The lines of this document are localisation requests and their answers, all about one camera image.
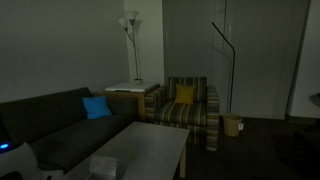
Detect yellow cushion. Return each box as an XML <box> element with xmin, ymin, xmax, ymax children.
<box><xmin>174</xmin><ymin>83</ymin><xmax>197</xmax><ymax>105</ymax></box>

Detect white top side table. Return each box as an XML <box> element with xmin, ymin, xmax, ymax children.
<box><xmin>104</xmin><ymin>81</ymin><xmax>161</xmax><ymax>123</ymax></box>

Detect striped armchair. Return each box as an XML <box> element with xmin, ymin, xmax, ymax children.
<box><xmin>144</xmin><ymin>76</ymin><xmax>221</xmax><ymax>152</ymax></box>

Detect white floor lamp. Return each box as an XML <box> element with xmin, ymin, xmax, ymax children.
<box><xmin>118</xmin><ymin>10</ymin><xmax>144</xmax><ymax>85</ymax></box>

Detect blue cushion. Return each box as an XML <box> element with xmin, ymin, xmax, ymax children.
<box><xmin>81</xmin><ymin>95</ymin><xmax>113</xmax><ymax>121</ymax></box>

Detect black floor lamp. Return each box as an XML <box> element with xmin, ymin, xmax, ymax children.
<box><xmin>210</xmin><ymin>22</ymin><xmax>236</xmax><ymax>114</ymax></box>

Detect beige wastebasket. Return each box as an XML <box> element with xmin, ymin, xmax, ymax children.
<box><xmin>221</xmin><ymin>113</ymin><xmax>243</xmax><ymax>138</ymax></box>

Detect printed paper sign card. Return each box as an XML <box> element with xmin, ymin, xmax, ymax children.
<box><xmin>88</xmin><ymin>155</ymin><xmax>119</xmax><ymax>178</ymax></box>

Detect dark fabric sofa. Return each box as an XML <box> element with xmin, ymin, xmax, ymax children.
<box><xmin>0</xmin><ymin>87</ymin><xmax>139</xmax><ymax>174</ymax></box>

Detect grey window blinds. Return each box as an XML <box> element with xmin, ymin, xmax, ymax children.
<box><xmin>162</xmin><ymin>0</ymin><xmax>309</xmax><ymax>120</ymax></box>

